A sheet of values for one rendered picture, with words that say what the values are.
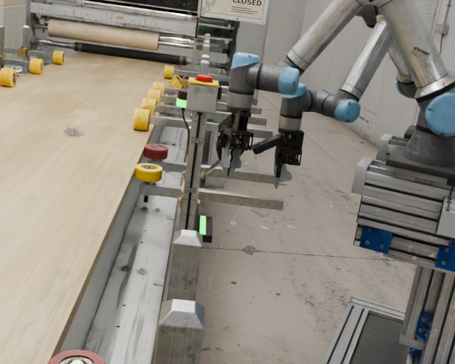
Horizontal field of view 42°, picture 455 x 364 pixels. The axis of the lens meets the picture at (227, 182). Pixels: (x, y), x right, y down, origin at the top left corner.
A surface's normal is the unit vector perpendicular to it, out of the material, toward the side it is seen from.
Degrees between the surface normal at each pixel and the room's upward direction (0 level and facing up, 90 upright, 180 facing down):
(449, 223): 90
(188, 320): 45
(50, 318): 0
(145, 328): 0
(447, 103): 96
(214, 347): 0
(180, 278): 90
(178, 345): 90
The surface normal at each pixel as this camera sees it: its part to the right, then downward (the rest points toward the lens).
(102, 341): 0.13, -0.95
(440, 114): -0.18, 0.36
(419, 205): -0.37, 0.22
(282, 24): 0.14, 0.31
